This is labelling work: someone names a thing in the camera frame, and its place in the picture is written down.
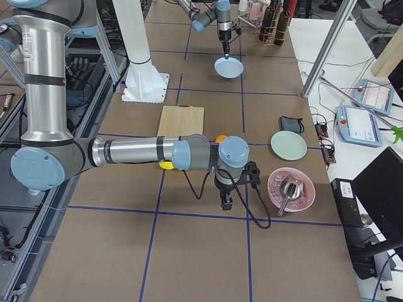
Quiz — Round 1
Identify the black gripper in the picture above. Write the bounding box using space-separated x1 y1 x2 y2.
214 174 235 211
218 21 232 59

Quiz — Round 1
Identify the light blue plate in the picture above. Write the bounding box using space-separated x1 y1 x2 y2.
214 57 244 79

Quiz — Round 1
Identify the orange fruit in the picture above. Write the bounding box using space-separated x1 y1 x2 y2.
215 135 227 143

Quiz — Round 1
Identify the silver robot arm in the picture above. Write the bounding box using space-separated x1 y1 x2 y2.
8 1 249 211
178 0 234 60

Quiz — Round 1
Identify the yellow basket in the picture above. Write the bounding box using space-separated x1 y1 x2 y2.
159 161 174 170

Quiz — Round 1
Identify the light green plate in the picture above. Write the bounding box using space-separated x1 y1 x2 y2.
270 131 307 161

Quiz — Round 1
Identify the dark glass bottle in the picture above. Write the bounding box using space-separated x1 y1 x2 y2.
259 1 277 42
274 1 290 46

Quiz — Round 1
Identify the pink bowl with ice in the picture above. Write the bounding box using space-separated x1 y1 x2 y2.
268 167 315 216

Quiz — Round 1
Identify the metal ice scoop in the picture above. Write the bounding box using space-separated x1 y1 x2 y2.
277 174 304 216

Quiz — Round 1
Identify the wooden cutting board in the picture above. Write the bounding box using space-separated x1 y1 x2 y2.
157 106 205 137

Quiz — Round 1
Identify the dark grey folded cloth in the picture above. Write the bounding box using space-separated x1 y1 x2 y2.
278 116 305 133

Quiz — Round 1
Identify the black desktop box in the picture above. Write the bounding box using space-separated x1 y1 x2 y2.
331 178 363 228

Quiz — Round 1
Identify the black orange connector strip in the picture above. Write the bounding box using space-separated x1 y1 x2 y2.
315 123 329 139

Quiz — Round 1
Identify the near blue teach pendant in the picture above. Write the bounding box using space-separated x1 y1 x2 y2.
336 104 382 147

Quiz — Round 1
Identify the blue teach pendant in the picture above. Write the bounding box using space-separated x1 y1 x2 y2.
354 79 394 116
336 104 382 147

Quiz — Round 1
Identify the black prosthetic hand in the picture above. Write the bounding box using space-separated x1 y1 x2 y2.
66 57 96 92

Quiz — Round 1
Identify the black computer monitor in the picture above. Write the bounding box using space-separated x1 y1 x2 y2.
353 147 402 237

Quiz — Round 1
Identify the far blue teach pendant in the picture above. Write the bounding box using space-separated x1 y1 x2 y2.
354 79 394 116

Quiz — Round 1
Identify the black camera cable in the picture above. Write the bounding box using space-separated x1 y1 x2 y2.
179 168 272 229

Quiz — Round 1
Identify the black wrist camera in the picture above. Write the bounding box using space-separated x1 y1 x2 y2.
244 161 261 190

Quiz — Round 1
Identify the copper wire bottle rack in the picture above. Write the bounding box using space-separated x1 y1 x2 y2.
265 1 284 45

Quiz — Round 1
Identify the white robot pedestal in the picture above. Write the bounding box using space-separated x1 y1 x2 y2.
113 0 169 104

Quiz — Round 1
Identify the aluminium frame post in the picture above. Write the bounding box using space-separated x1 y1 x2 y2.
302 0 357 98

